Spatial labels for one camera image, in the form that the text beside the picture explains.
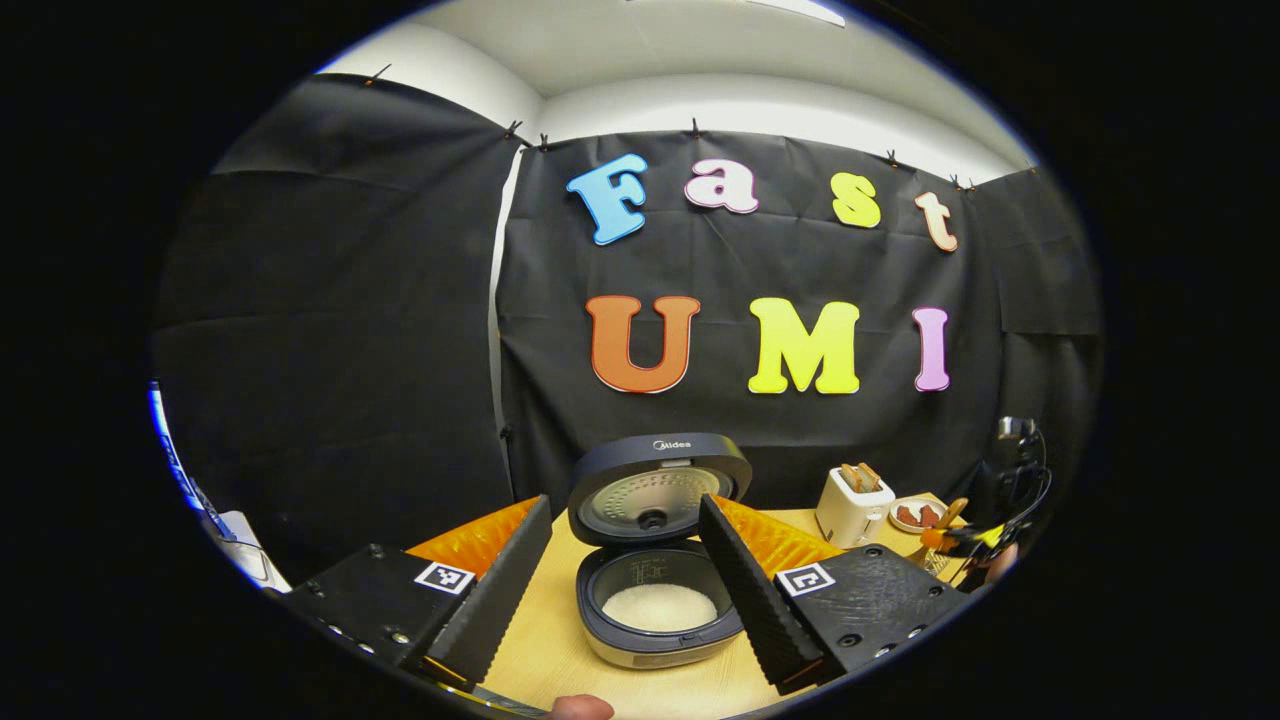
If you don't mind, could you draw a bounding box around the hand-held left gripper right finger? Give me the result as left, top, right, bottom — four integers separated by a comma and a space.
698, 494, 969, 696

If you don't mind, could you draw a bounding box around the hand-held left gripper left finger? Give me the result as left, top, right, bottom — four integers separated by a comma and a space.
270, 494, 554, 691

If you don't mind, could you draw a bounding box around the white uncooked rice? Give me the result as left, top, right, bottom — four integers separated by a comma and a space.
601, 584, 719, 633

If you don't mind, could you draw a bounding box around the dark grey rice cooker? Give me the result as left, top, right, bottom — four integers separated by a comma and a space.
567, 432, 753, 669

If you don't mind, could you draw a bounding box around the small round plate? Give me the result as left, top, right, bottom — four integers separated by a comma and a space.
888, 496, 949, 534

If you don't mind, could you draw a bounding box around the white toaster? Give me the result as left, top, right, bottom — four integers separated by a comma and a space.
815, 463, 897, 549

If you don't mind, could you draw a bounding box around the black backdrop cloth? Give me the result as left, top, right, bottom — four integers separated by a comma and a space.
152, 72, 1104, 586

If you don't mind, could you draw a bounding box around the computer monitor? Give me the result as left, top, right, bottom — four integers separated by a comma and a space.
148, 383, 206, 513

